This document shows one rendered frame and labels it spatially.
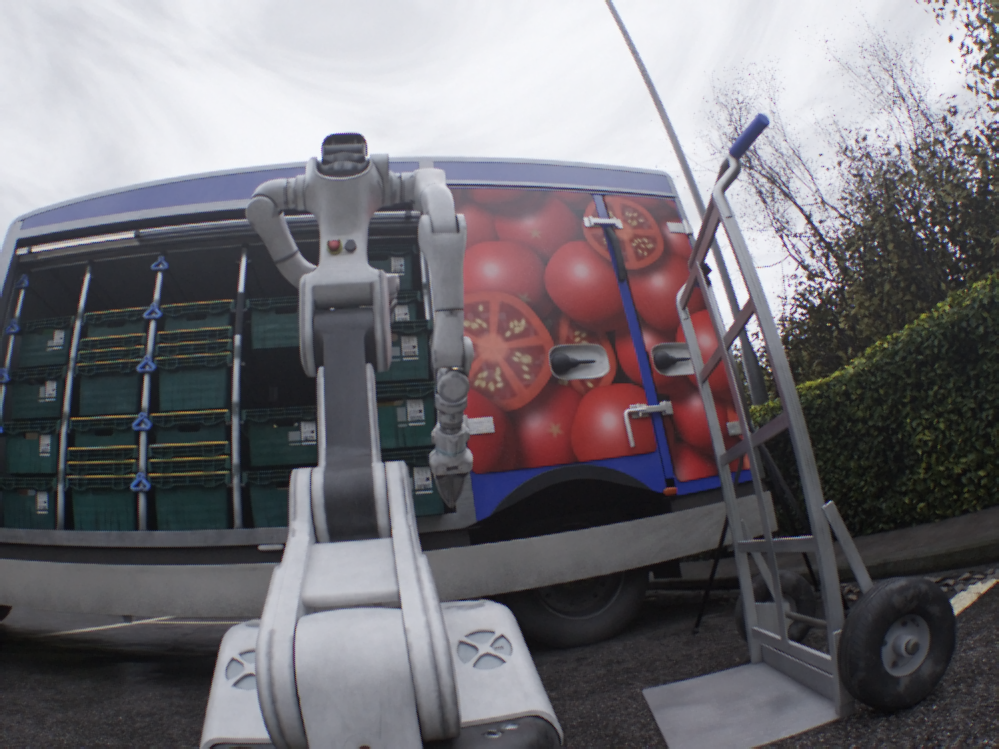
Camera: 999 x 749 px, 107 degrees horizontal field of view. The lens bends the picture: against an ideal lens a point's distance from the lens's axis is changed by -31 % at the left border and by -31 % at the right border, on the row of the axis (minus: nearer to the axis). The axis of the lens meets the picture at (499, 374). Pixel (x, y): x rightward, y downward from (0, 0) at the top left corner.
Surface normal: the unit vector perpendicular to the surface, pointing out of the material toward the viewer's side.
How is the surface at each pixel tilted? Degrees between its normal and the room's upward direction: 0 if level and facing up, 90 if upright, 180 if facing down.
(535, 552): 90
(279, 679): 76
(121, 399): 91
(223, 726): 38
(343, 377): 81
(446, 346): 109
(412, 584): 32
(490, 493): 90
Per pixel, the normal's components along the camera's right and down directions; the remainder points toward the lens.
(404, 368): 0.23, -0.19
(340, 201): 0.24, 0.31
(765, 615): -0.14, -0.31
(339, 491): 0.15, -0.55
